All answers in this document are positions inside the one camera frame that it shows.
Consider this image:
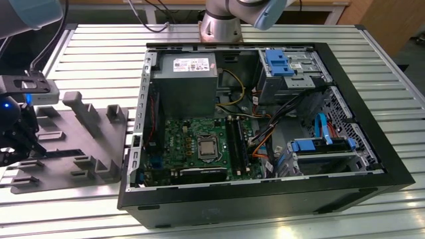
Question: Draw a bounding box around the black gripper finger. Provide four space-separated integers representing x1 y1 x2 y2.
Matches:
0 146 21 168
19 104 46 160

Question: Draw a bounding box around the black RAM slot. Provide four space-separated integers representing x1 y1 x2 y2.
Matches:
225 117 242 175

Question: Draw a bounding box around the grey plastic parts rack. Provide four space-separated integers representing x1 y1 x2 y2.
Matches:
9 91 130 194

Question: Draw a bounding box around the green motherboard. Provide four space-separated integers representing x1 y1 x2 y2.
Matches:
142 116 265 186

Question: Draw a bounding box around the grey power supply unit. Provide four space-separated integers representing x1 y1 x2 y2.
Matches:
150 53 220 119

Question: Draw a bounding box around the black graphics card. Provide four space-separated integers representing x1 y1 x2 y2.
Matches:
170 166 229 185

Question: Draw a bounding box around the silver CPU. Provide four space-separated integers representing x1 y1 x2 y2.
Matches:
198 142 217 156

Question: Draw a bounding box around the metal CPU socket cover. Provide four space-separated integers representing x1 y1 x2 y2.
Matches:
196 134 220 163

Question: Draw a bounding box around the black open PC case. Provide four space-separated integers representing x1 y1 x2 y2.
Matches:
116 41 417 229

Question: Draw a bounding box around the hard disk in blue carrier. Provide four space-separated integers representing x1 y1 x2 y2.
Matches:
286 137 358 157

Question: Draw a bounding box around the grey metal drive cage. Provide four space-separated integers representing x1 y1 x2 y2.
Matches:
257 48 333 105

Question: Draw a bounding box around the brown wooden cabinet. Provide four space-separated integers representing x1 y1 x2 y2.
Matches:
360 0 425 58

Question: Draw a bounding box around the grey wrist camera black mount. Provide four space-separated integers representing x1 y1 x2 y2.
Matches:
0 74 61 105

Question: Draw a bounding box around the black camera cable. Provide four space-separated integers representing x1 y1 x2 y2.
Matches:
29 0 69 75

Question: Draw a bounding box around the yellow wire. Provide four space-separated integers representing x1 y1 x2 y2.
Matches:
214 69 245 108

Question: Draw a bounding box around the orange wire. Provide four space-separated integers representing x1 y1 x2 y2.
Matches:
250 129 276 159

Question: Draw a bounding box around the blue plastic drive bracket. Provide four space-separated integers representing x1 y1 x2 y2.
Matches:
264 49 296 77

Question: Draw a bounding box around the blue flat wire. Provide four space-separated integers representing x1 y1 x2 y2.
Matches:
313 113 334 145

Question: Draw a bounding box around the silver disk bay frame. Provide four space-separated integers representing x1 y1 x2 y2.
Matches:
274 138 386 177

